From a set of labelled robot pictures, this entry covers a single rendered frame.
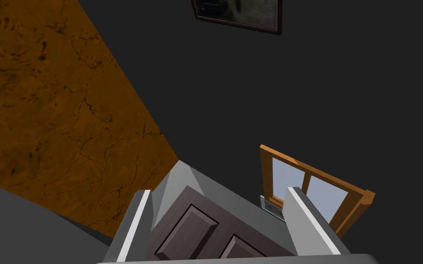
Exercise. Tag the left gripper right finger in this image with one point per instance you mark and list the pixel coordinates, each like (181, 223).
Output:
(308, 227)

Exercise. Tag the small framed picture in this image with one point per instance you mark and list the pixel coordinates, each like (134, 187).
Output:
(272, 208)

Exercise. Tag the dark brown panelled door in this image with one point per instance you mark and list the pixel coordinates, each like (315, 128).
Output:
(200, 231)

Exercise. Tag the dark framed wall picture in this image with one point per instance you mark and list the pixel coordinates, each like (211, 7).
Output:
(239, 14)

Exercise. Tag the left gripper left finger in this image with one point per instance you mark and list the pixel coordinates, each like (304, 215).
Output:
(132, 229)

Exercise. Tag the wooden framed window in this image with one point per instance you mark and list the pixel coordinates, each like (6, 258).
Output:
(318, 190)

